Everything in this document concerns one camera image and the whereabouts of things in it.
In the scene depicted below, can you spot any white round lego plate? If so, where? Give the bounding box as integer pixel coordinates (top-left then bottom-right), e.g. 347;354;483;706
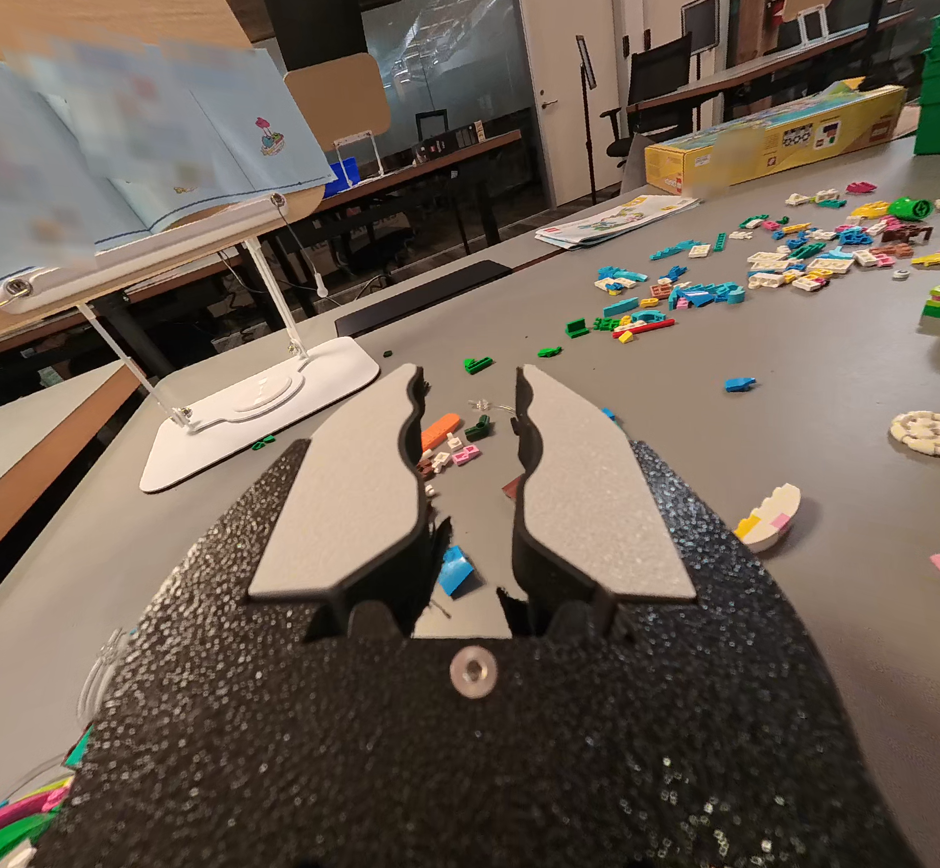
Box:
889;410;940;458

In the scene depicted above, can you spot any black office chair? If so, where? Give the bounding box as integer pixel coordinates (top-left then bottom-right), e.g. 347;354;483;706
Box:
600;32;695;164

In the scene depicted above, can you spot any tall green lego stack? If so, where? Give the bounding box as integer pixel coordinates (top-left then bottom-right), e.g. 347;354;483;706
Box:
912;23;940;158

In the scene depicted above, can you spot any yellow lego box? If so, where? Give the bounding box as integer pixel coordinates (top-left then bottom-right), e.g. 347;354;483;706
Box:
645;84;908;197

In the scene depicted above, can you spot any long brown desk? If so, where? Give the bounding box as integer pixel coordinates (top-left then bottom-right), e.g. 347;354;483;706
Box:
0;128;524;355
626;7;919;121

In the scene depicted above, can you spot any orange lego piece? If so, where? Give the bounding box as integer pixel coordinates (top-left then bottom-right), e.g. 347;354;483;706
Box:
420;413;462;454

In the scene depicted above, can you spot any white book stand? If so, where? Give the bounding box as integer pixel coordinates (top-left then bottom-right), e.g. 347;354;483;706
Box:
0;0;381;494

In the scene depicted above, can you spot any clear plastic bag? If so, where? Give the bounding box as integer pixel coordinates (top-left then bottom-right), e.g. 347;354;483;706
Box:
0;626;137;803

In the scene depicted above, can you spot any heap of bright lego parts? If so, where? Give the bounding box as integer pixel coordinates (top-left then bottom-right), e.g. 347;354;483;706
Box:
0;725;96;868

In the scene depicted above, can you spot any light blue instruction book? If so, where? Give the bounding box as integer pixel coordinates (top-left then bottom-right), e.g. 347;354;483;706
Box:
0;38;339;282

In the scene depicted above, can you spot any blue lego slope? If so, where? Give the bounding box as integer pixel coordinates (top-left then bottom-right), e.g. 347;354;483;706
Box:
438;545;477;599

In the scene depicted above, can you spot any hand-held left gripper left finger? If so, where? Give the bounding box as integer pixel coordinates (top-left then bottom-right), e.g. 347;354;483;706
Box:
248;364;450;603

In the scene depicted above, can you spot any instruction booklet on table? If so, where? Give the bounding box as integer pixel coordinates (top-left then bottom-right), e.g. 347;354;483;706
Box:
534;194;702;250

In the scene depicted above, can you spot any white door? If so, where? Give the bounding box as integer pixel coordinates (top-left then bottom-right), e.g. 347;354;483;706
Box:
508;0;647;210

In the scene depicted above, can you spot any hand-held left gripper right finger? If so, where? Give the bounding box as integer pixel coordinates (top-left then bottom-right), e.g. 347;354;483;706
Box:
512;364;697;628

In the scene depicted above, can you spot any white half-round lego assembly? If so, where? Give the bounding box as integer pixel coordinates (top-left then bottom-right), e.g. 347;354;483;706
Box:
734;483;803;555

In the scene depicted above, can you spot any dark framed screen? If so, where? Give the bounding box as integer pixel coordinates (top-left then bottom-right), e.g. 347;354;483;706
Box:
681;0;722;60

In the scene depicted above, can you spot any pile of mixed lego pieces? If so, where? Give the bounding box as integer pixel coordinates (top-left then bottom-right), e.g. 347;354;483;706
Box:
565;181;940;345

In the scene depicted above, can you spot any black floor stand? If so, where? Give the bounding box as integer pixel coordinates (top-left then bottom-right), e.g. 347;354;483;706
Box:
575;34;599;207

